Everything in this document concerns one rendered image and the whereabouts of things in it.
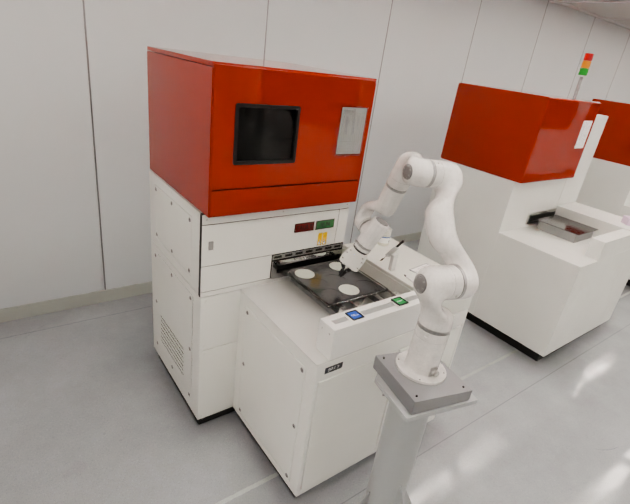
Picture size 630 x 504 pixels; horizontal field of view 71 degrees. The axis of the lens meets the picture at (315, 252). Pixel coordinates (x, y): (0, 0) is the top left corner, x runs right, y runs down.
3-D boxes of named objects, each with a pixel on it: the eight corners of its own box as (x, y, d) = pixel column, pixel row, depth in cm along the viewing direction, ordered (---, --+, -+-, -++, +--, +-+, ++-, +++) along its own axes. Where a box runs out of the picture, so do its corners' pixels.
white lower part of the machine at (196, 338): (153, 356, 283) (149, 239, 250) (264, 325, 331) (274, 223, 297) (196, 432, 233) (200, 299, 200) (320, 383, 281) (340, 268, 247)
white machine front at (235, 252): (198, 295, 202) (200, 213, 185) (336, 265, 249) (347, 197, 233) (200, 298, 200) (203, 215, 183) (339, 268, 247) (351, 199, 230)
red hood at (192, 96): (149, 169, 233) (146, 45, 209) (279, 163, 280) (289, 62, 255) (208, 218, 180) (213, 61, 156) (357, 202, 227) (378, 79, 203)
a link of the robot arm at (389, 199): (373, 168, 182) (348, 224, 202) (395, 192, 173) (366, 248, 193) (389, 167, 187) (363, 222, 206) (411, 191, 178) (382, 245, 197)
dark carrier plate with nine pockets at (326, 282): (286, 271, 219) (286, 270, 218) (340, 260, 239) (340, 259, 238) (328, 305, 194) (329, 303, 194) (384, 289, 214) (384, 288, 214)
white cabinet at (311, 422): (231, 418, 245) (239, 290, 212) (360, 366, 301) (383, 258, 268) (294, 513, 200) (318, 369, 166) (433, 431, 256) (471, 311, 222)
